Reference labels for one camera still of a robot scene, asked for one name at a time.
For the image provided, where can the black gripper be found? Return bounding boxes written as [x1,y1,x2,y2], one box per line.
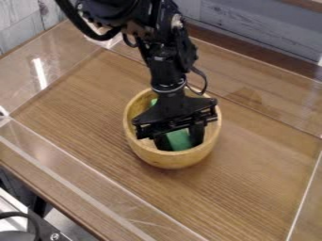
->
[132,91,218,152]

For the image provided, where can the green rectangular block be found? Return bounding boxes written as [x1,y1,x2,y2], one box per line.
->
[148,97,194,153]

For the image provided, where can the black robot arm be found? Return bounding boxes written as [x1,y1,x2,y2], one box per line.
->
[55,0,218,151]

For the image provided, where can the brown wooden bowl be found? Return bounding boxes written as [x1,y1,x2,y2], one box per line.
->
[121,88,223,169]

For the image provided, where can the clear acrylic corner bracket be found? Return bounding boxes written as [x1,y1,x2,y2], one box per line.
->
[81,18,123,50]

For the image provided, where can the black metal table bracket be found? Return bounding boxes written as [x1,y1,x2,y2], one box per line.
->
[28,209,72,241]

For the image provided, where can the black cable bottom left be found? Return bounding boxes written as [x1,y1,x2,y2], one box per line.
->
[0,211,44,241]

